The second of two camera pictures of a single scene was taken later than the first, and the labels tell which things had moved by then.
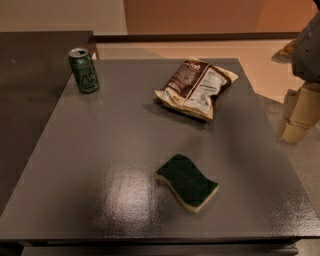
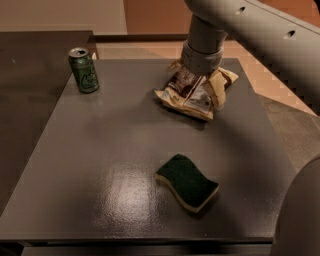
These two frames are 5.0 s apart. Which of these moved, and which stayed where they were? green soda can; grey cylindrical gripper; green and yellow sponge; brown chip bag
Moved: grey cylindrical gripper
Stayed: green soda can; brown chip bag; green and yellow sponge
